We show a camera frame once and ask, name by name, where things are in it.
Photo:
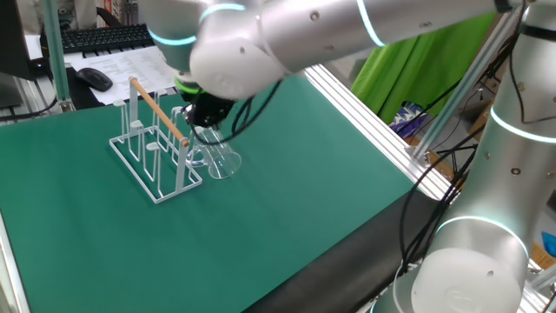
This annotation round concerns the green cloth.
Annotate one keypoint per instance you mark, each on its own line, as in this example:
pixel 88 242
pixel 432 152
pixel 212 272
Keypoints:
pixel 412 78

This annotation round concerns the black table mat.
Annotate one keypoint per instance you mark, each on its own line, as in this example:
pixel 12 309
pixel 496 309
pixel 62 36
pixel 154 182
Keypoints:
pixel 347 261

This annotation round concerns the black computer keyboard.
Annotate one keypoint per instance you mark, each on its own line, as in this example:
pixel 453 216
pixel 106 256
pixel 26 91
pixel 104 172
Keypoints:
pixel 100 38

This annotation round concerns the green table mat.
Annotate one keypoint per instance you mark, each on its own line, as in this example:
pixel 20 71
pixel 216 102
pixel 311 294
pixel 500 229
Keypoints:
pixel 260 217

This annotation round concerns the black computer mouse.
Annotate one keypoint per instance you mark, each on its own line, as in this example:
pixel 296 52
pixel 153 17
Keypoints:
pixel 94 79

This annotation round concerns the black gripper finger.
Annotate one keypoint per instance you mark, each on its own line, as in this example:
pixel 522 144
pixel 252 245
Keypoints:
pixel 187 115
pixel 213 125

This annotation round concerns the blue cloth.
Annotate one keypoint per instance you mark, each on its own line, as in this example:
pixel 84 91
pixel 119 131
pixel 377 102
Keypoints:
pixel 551 243

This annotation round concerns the black computer monitor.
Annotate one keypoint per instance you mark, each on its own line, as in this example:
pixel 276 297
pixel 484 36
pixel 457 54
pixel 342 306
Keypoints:
pixel 13 43

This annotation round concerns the aluminium frame post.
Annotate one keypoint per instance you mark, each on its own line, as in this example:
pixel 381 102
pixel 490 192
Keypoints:
pixel 56 65
pixel 452 100

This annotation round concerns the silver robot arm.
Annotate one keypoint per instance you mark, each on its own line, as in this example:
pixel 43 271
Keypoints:
pixel 499 174

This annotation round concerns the blue patterned bag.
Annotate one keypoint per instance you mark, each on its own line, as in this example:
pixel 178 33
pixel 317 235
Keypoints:
pixel 406 119

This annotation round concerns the white printed paper sheet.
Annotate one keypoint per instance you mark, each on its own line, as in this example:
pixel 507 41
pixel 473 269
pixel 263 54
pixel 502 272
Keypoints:
pixel 130 65

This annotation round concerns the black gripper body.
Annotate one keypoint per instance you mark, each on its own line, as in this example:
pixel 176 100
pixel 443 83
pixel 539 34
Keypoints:
pixel 213 108

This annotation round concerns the black camera tripod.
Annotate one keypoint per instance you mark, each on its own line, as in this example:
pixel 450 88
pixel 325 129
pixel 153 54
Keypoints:
pixel 456 151

